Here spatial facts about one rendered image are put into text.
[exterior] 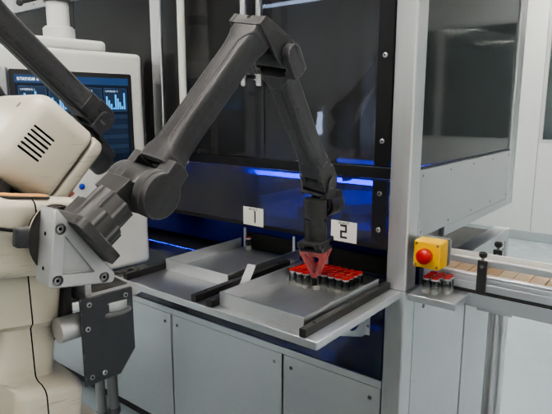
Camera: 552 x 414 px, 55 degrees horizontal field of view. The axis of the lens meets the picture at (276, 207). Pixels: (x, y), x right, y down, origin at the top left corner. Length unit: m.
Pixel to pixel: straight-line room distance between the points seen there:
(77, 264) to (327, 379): 1.06
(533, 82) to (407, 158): 4.68
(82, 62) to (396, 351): 1.31
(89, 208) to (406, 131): 0.86
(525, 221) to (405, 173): 4.76
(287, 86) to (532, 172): 5.09
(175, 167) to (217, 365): 1.27
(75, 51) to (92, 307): 1.07
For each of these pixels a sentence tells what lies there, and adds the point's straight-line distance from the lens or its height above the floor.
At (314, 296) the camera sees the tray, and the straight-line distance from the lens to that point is 1.40.
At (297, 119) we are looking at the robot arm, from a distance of 1.14.
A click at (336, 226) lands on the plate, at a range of 1.53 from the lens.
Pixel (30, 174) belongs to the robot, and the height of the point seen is 1.26.
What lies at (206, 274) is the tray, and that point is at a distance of 1.53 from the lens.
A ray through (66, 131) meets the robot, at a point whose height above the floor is 1.33.
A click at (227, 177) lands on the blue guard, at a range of 1.77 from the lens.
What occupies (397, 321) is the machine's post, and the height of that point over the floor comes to 0.79.
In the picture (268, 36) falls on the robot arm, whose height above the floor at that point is 1.49.
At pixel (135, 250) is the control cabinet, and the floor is 0.86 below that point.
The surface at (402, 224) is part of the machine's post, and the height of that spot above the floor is 1.06.
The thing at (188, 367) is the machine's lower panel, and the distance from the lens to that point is 2.15.
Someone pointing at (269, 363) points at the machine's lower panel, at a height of 0.53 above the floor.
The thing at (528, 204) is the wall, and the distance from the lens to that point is 6.09.
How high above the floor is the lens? 1.37
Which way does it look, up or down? 11 degrees down
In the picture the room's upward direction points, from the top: straight up
